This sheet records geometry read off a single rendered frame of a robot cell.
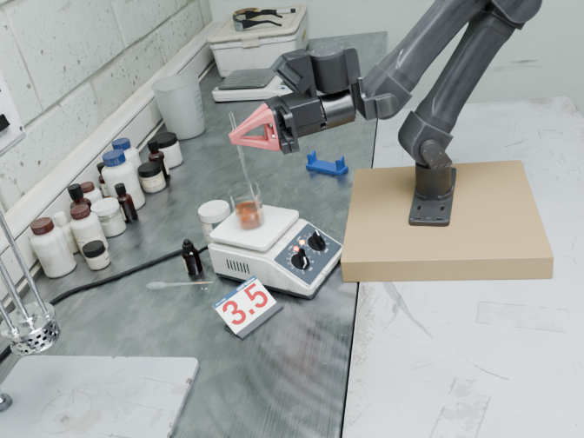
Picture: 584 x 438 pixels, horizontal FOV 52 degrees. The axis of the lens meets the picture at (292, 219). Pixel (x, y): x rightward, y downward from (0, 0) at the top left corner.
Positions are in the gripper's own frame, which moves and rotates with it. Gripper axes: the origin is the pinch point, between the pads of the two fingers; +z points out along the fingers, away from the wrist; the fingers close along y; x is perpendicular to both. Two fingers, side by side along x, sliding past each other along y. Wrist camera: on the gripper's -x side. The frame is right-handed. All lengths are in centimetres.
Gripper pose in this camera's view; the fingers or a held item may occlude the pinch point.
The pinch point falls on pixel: (235, 137)
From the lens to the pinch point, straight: 97.2
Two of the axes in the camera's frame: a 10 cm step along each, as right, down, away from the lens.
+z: -9.5, 2.9, -1.0
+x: 2.0, 8.3, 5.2
